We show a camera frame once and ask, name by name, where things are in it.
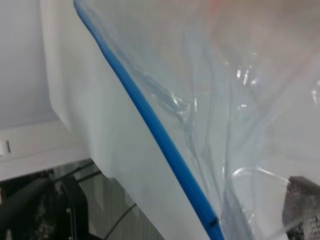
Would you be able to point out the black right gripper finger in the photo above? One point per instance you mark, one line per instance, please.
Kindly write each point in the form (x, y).
(301, 209)

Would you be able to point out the clear zip bag blue seal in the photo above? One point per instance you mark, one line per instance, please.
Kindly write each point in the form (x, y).
(201, 109)

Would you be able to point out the black stand below table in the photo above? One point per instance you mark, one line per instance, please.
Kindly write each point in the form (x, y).
(37, 207)

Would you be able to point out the white wall bracket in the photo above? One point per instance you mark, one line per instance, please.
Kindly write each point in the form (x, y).
(5, 148)

